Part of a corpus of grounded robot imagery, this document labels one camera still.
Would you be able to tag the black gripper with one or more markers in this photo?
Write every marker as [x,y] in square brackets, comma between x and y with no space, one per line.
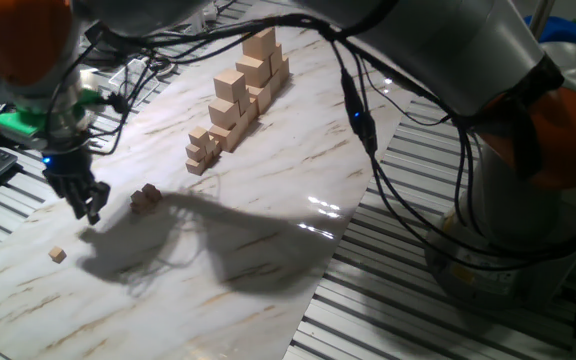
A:
[70,175]

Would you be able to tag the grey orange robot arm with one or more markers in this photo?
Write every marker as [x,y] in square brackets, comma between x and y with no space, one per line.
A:
[443,50]

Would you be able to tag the green gripper mounting adapter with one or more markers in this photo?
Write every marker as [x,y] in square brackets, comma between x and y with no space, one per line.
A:
[18,122]

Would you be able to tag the small wooden cube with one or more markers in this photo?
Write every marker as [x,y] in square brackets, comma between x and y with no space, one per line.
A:
[213,146]
[195,167]
[199,136]
[194,152]

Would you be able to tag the medium wooden cube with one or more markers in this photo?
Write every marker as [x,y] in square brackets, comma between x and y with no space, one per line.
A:
[229,86]
[254,112]
[223,138]
[223,114]

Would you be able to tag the round silver fitting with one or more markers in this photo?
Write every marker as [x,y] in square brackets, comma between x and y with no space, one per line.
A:
[165,69]

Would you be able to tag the white marble pattern board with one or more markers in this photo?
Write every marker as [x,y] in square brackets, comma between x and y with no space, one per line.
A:
[268,210]

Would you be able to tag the large wooden cube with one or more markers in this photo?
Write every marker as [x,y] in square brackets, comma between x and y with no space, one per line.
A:
[253,71]
[260,98]
[275,84]
[284,69]
[276,59]
[260,46]

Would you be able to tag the aluminium frame post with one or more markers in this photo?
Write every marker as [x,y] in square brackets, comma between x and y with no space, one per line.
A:
[540,17]

